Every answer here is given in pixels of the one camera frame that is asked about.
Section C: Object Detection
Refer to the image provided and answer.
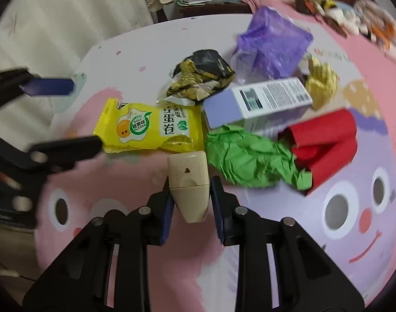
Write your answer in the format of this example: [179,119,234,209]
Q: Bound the yellow egg roll packet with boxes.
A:
[94,98,204,154]

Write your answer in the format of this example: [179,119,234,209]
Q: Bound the green paper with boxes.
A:
[205,125,312,191]

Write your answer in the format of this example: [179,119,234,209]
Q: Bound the beige plastic box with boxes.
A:
[168,151,210,223]

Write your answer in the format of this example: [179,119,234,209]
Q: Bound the red paper rolls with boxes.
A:
[278,108,357,194]

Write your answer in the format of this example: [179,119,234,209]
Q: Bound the black gold wrapper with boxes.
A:
[156,49,235,106]

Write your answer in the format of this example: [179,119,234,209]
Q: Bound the lavender white carton box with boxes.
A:
[203,77,312,132]

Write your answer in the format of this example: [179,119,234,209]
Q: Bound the yellow paper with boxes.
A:
[305,56,339,111]

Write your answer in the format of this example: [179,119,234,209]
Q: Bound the purple plastic bag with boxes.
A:
[231,6,314,85]

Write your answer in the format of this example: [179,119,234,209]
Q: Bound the floral cream curtain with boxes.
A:
[0,0,153,301]

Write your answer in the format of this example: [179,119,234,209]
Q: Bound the cartoon printed tablecloth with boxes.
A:
[34,12,396,312]

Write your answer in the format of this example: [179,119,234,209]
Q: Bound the dark wooden nightstand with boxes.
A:
[155,2,254,23]

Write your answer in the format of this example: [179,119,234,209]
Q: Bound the folded cartoon quilt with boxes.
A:
[354,0,396,62]

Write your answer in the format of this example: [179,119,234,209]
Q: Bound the plush toy pile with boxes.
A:
[295,0,369,38]

